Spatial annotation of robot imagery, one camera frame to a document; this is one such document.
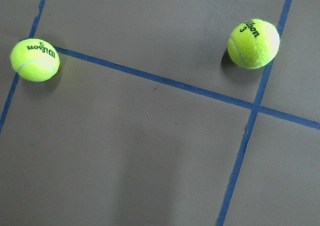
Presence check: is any yellow tennis ball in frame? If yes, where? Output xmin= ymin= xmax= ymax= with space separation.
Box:
xmin=227 ymin=19 xmax=280 ymax=70
xmin=10 ymin=38 xmax=60 ymax=82

